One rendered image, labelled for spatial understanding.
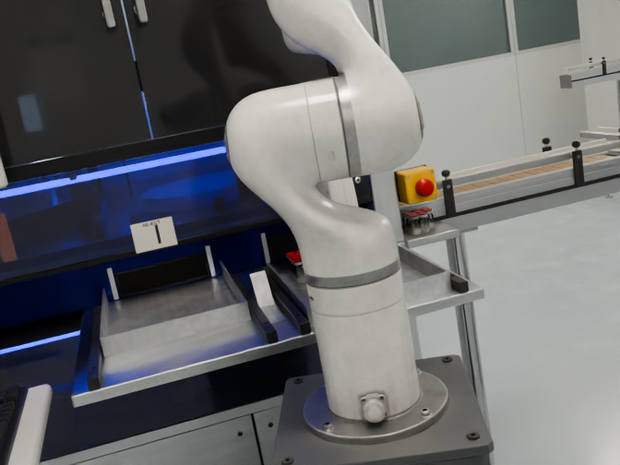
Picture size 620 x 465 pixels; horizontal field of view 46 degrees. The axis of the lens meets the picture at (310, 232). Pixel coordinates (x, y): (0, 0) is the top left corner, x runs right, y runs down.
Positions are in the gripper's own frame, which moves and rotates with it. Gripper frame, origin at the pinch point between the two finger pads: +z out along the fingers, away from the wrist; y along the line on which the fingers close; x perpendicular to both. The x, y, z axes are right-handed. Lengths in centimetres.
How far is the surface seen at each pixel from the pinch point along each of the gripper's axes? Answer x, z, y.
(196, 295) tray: -25.8, 6.8, -27.4
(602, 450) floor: 86, 93, -63
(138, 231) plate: -34.3, -8.5, -30.0
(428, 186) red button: 27.8, -5.1, -26.7
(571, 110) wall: 370, 32, -492
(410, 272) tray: 13.8, 7.3, -7.9
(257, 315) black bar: -17.7, 6.0, 0.1
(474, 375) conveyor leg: 41, 50, -47
